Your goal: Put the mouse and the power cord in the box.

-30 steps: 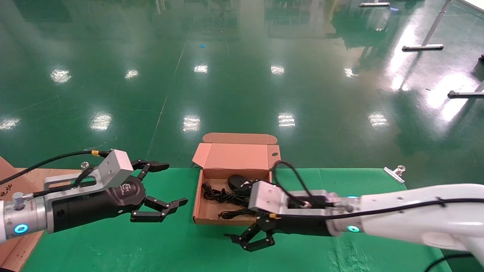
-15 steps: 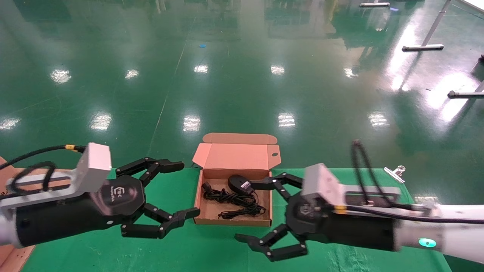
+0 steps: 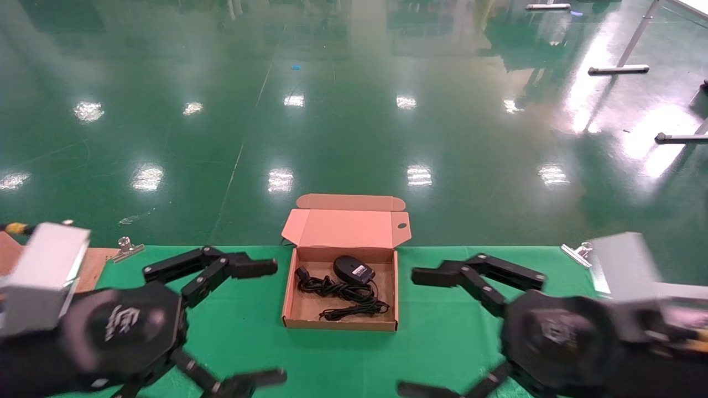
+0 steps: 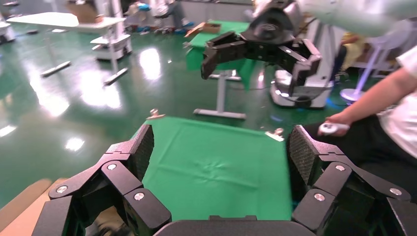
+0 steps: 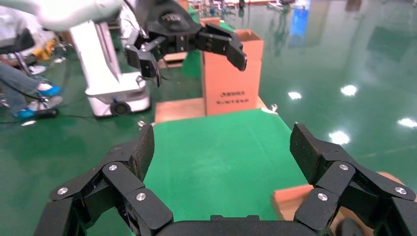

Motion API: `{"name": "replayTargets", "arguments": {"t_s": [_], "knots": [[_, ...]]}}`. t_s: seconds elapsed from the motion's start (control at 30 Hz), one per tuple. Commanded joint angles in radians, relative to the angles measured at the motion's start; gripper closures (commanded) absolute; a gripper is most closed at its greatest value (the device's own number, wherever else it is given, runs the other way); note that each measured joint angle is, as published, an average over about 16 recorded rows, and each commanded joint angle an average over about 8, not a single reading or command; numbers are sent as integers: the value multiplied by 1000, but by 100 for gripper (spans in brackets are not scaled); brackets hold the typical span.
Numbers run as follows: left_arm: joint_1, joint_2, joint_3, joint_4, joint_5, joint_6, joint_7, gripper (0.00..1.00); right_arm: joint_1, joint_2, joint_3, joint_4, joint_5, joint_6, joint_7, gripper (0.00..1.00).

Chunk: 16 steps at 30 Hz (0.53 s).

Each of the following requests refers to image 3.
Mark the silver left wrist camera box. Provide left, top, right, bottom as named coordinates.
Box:
left=0, top=223, right=91, bottom=338

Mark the grey table leg with foot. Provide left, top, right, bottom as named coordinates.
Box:
left=588, top=0, right=662, bottom=76

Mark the black wired computer mouse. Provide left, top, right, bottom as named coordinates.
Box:
left=320, top=255, right=391, bottom=322

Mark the dark table leg with foot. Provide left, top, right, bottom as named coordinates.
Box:
left=655, top=117, right=708, bottom=145

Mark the green table cloth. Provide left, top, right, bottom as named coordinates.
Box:
left=53, top=245, right=609, bottom=398

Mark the silver metal binder clip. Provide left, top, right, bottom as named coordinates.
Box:
left=110, top=237, right=145, bottom=264
left=561, top=242, right=594, bottom=269

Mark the open brown cardboard box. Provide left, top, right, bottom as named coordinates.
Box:
left=281, top=193, right=412, bottom=332

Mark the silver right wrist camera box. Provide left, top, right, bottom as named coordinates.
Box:
left=587, top=232, right=664, bottom=302

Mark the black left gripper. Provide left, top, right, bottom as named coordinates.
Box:
left=58, top=246, right=287, bottom=398

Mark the black cable with plug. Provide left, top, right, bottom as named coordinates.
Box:
left=296, top=265, right=379, bottom=305

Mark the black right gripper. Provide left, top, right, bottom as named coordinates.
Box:
left=397, top=253, right=620, bottom=398

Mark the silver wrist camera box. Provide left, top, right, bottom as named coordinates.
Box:
left=0, top=223, right=91, bottom=338
left=587, top=232, right=664, bottom=302

